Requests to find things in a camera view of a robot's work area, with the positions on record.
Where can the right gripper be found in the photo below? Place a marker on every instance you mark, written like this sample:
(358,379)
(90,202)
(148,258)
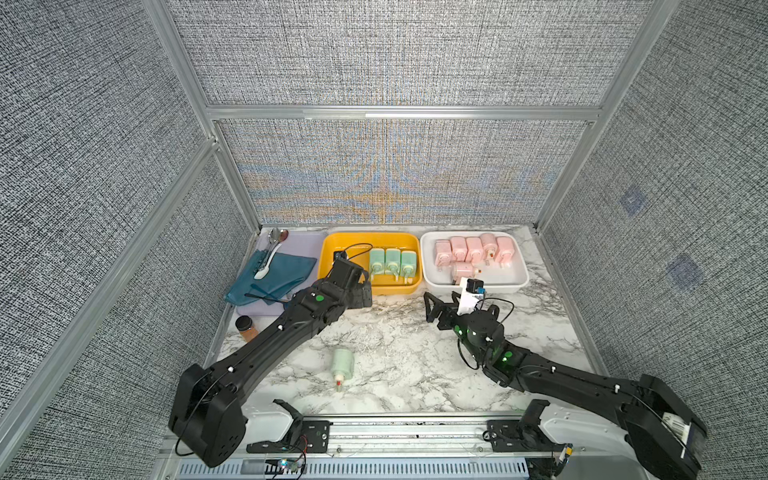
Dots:
(452,311)

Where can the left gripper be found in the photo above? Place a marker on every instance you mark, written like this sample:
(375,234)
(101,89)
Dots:
(358,297)

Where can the green sharpener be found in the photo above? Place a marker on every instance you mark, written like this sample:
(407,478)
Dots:
(408,265)
(342,366)
(393,262)
(376,261)

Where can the white plastic tray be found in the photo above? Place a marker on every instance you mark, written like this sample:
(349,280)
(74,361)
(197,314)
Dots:
(496,279)

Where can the pink sharpener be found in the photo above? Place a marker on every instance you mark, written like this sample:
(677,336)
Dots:
(460,249)
(464,270)
(443,253)
(506,249)
(475,251)
(490,247)

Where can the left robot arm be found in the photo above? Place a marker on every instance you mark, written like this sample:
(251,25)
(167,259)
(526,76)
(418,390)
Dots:
(206,413)

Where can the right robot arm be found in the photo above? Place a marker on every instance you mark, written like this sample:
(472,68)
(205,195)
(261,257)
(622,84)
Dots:
(662,430)

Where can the lavender cutting board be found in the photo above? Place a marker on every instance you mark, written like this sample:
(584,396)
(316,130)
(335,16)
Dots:
(306,244)

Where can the teal cloth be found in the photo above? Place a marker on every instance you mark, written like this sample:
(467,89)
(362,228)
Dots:
(286,272)

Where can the white spoon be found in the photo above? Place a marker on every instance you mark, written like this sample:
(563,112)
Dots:
(264,269)

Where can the metal spoon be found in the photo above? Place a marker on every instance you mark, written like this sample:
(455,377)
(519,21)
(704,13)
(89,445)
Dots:
(277,236)

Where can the spice jar black lid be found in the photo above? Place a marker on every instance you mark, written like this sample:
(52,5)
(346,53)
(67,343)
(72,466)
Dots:
(246,328)

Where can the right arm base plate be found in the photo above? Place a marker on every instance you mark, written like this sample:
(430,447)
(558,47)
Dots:
(524,434)

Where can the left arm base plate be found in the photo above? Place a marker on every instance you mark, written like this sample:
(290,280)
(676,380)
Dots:
(281,428)

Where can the aluminium front rail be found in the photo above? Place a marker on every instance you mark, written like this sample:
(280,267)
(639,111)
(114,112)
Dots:
(461,434)

